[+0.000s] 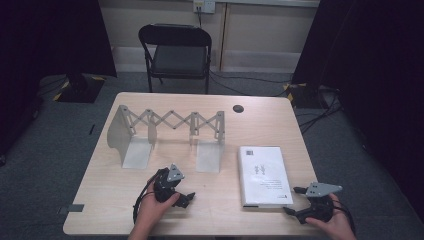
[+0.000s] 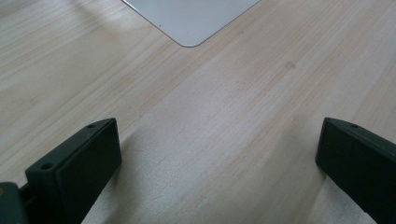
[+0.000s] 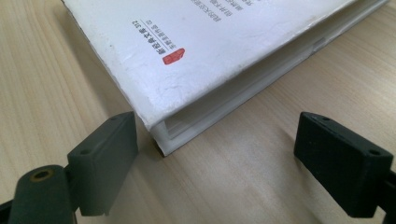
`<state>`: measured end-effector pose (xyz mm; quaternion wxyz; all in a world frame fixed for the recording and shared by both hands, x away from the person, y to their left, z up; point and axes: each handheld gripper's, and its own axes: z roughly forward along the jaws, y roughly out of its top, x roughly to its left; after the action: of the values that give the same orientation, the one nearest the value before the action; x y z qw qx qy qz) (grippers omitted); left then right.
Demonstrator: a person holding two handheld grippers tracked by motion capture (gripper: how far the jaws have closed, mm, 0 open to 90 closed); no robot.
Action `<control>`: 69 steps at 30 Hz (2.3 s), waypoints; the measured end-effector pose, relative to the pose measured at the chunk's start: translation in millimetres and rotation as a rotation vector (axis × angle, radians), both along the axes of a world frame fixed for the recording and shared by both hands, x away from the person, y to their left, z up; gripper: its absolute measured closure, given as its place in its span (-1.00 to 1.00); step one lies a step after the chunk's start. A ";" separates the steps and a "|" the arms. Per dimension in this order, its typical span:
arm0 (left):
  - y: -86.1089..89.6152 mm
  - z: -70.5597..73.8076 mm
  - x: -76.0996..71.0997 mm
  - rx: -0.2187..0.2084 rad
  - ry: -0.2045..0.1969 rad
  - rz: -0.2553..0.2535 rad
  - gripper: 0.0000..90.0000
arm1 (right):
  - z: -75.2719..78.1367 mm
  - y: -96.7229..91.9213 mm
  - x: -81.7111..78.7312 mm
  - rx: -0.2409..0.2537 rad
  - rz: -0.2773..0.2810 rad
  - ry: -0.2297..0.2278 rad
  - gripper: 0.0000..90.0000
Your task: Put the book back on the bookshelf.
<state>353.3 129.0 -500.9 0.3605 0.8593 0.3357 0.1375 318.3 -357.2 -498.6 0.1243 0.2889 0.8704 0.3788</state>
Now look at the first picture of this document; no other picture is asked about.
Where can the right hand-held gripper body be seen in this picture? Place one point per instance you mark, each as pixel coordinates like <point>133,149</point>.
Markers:
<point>316,208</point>

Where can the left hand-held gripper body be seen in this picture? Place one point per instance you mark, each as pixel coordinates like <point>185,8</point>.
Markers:
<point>166,186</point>

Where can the white book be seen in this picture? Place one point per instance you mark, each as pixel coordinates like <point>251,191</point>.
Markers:
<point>265,176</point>

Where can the expandable grey metal book rack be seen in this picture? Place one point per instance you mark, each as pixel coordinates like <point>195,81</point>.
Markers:
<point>136,156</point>

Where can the person's right hand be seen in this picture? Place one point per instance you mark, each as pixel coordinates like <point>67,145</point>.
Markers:
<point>333,225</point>

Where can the person's left hand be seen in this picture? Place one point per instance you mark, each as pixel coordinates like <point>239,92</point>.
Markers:
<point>150,210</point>

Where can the small black pen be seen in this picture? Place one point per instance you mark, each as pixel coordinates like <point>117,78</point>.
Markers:
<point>91,129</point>

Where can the black stand base yellow tape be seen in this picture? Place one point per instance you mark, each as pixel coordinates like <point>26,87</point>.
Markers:
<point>80,89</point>
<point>301,95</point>

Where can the grey tape strip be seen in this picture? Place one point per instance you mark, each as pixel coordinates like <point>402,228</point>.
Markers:
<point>71,208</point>

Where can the black round table grommet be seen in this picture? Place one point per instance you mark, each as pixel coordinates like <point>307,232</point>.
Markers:
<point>238,108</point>

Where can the black folding chair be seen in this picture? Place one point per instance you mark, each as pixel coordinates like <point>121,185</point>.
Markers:
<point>178,60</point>

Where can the black curtain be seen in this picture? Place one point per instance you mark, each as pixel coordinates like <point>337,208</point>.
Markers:
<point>376,83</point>
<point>50,36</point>

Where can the white wall socket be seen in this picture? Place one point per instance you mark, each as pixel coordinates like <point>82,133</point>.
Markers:
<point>204,6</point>

